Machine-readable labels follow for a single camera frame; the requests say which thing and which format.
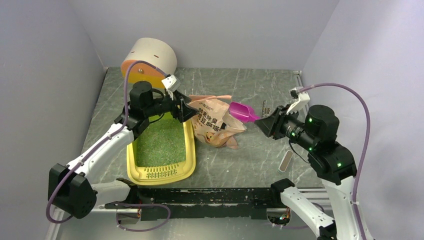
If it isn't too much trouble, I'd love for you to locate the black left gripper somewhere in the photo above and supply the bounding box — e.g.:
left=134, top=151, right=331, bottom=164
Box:
left=144, top=88, right=199, bottom=123

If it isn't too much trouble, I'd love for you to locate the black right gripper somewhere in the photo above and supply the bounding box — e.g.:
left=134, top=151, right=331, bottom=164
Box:
left=254, top=103, right=317, bottom=150

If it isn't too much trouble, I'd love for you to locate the orange cat litter bag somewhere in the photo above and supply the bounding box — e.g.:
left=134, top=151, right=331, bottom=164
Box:
left=189, top=95, right=247, bottom=149

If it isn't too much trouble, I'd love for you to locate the magenta plastic scoop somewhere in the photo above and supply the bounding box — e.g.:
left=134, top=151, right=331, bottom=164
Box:
left=228, top=101, right=260, bottom=123

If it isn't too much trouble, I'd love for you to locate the round cream drawer cabinet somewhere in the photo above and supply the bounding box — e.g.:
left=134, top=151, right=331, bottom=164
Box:
left=120, top=37, right=177, bottom=90

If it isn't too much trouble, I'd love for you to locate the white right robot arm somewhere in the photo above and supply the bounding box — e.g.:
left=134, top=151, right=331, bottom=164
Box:
left=254, top=105, right=373, bottom=240

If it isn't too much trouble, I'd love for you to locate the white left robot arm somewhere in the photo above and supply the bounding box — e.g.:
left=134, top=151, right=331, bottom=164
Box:
left=45, top=81, right=199, bottom=224

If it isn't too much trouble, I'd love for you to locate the yellow litter box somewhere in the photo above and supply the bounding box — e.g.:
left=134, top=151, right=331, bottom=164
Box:
left=126, top=113, right=196, bottom=186

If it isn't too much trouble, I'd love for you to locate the grey oval nail file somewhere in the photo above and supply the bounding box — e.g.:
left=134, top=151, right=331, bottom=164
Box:
left=277, top=150, right=294, bottom=173

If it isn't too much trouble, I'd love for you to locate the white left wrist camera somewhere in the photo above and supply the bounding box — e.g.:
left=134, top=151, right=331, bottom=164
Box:
left=161, top=74, right=181, bottom=98

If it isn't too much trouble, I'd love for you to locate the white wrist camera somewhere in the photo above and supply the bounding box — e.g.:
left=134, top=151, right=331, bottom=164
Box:
left=161, top=74, right=181, bottom=98
left=286, top=87, right=310, bottom=115

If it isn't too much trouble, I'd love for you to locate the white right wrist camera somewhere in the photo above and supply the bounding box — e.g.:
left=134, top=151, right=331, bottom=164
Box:
left=286, top=87, right=310, bottom=115

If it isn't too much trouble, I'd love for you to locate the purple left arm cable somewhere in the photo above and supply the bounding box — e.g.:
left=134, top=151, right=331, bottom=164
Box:
left=45, top=60, right=173, bottom=232

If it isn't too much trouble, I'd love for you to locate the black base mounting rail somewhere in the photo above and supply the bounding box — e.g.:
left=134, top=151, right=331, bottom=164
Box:
left=104, top=187, right=291, bottom=225

